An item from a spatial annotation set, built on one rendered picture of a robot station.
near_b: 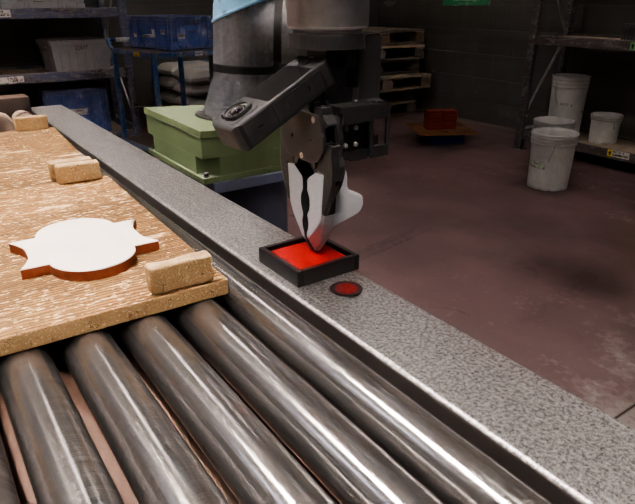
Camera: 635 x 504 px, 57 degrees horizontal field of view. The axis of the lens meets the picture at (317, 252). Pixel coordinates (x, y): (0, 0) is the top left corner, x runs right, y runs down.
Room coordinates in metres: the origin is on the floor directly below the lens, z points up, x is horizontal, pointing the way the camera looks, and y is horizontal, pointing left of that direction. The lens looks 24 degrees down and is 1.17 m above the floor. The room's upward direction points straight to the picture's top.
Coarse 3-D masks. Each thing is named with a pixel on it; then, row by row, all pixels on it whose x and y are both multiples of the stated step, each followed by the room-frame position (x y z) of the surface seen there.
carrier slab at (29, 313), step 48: (0, 192) 0.74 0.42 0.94; (48, 192) 0.74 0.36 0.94; (96, 192) 0.74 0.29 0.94; (0, 240) 0.57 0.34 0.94; (0, 288) 0.46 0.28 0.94; (48, 288) 0.46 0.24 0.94; (96, 288) 0.46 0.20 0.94; (144, 288) 0.46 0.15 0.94; (192, 288) 0.46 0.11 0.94; (0, 336) 0.38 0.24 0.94; (48, 336) 0.40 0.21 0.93
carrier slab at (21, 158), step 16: (48, 128) 1.16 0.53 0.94; (0, 144) 1.02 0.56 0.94; (16, 144) 1.02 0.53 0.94; (32, 144) 1.02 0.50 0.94; (48, 144) 1.02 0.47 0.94; (64, 144) 1.02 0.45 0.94; (0, 160) 0.91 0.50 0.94; (16, 160) 0.91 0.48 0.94; (32, 160) 0.91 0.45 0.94; (48, 160) 0.91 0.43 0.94; (0, 176) 0.82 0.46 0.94; (16, 176) 0.82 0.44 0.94; (32, 176) 0.82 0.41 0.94; (48, 176) 0.82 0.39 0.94
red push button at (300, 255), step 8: (280, 248) 0.57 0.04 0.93; (288, 248) 0.57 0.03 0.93; (296, 248) 0.57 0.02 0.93; (304, 248) 0.57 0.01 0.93; (328, 248) 0.57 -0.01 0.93; (280, 256) 0.55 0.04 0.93; (288, 256) 0.55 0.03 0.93; (296, 256) 0.55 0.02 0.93; (304, 256) 0.55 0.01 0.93; (312, 256) 0.55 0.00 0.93; (320, 256) 0.55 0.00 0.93; (328, 256) 0.55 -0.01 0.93; (336, 256) 0.55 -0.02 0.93; (296, 264) 0.53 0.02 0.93; (304, 264) 0.53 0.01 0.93; (312, 264) 0.53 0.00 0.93
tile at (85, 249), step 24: (24, 240) 0.55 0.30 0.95; (48, 240) 0.55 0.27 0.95; (72, 240) 0.55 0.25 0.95; (96, 240) 0.55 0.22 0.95; (120, 240) 0.55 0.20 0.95; (144, 240) 0.55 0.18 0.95; (48, 264) 0.49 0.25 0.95; (72, 264) 0.49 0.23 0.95; (96, 264) 0.49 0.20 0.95; (120, 264) 0.50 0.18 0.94
